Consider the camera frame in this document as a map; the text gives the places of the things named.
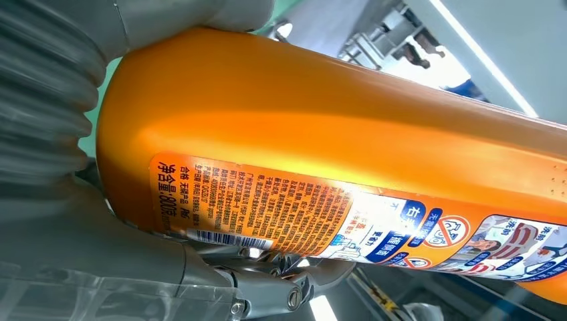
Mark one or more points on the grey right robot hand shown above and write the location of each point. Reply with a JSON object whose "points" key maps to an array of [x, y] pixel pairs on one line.
{"points": [[88, 248]]}

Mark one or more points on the grey white machine base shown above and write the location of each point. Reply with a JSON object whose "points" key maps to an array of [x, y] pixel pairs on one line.
{"points": [[381, 40]]}

